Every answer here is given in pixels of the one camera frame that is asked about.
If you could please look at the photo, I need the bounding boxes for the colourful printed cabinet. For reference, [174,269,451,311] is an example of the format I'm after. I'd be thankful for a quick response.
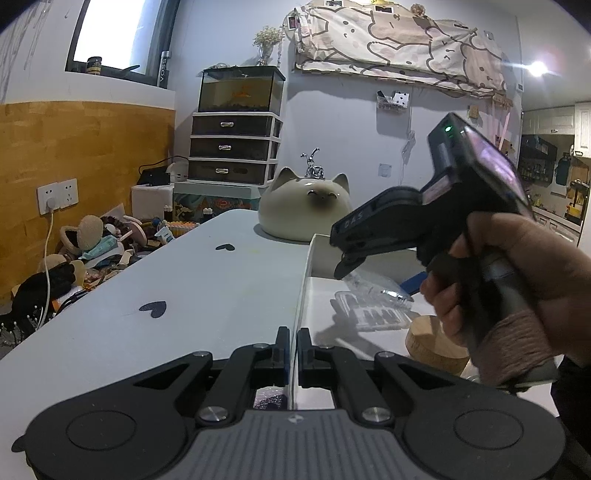
[173,181,269,222]

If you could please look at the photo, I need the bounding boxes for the black box device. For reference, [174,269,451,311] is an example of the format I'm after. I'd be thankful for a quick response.
[139,168,174,186]

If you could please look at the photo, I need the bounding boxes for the window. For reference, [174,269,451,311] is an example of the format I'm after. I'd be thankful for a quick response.
[65,0,181,86]

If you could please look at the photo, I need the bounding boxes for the person's right hand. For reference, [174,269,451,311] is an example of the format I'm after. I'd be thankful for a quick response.
[420,213,591,370]

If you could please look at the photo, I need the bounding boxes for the black knitted cloth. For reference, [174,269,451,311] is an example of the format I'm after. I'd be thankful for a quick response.
[11,263,77,319]

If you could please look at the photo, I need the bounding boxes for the white storage box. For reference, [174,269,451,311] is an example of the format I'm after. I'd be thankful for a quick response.
[131,184,175,222]

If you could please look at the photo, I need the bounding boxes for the cat-shaped ceramic ornament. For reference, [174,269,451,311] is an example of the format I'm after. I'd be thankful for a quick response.
[257,167,354,243]

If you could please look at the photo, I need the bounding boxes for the white upper kitchen cabinets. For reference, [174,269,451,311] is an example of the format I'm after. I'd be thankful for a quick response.
[522,102,591,160]

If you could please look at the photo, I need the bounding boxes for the white wall power socket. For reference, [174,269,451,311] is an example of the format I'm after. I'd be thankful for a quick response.
[37,179,79,215]

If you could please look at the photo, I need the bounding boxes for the small chrome ornament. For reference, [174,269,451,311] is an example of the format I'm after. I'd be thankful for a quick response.
[300,148,326,180]

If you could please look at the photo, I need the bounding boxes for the printed blanket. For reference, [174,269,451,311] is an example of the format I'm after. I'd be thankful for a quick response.
[291,2,509,97]

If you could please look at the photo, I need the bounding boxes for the round wooden lid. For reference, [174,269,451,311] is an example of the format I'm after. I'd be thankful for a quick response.
[405,315,472,376]

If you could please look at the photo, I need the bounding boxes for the white hanging cable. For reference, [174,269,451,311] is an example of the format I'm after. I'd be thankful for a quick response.
[399,129,416,185]

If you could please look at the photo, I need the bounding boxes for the dried flower vase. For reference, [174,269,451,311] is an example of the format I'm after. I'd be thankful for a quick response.
[253,26,283,66]

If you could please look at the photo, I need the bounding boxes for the heart-print table cover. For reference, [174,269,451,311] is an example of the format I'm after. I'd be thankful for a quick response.
[0,209,319,407]

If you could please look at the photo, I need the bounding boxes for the plastic drawer unit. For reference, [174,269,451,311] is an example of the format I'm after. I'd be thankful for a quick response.
[187,112,283,185]

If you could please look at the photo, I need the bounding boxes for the beige plush toy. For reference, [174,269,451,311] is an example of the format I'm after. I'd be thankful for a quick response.
[60,215,105,259]

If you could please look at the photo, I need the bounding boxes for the clear plastic case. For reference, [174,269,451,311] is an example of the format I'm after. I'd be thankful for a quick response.
[330,271,416,332]

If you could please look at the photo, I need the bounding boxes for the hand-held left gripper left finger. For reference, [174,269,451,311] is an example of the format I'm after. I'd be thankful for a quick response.
[131,325,293,426]

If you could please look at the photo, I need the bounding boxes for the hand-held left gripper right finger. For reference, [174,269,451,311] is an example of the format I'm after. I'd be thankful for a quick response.
[298,328,458,424]

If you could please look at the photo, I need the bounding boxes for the glass fish tank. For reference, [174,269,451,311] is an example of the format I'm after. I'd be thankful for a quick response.
[198,65,286,114]

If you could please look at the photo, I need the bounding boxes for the white power cable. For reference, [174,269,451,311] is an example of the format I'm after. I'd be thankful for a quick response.
[34,208,58,330]

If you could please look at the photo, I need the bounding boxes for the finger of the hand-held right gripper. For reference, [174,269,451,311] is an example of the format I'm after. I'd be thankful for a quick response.
[400,272,430,296]
[333,255,370,280]

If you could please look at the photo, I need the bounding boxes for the white cardboard box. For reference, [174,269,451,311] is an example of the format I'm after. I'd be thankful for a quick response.
[285,233,481,411]

